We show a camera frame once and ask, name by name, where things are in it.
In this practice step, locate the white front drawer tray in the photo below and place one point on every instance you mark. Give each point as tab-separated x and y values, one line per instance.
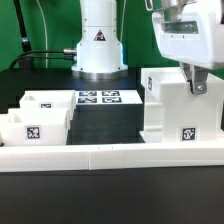
34	127

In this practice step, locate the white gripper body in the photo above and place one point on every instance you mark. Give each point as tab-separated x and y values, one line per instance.
190	31

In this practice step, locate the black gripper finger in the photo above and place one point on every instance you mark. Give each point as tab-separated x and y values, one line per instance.
196	76

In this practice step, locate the white drawer tray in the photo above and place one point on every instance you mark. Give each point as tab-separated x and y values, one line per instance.
34	127
50	99

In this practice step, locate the white rear drawer tray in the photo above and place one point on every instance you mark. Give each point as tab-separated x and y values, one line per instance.
50	99

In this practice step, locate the white drawer cabinet box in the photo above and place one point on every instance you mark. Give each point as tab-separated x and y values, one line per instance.
172	113

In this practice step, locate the white marker tag sheet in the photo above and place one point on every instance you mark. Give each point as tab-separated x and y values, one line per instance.
105	97

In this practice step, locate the white obstacle fence wall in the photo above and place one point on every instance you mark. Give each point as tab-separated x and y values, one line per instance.
110	156

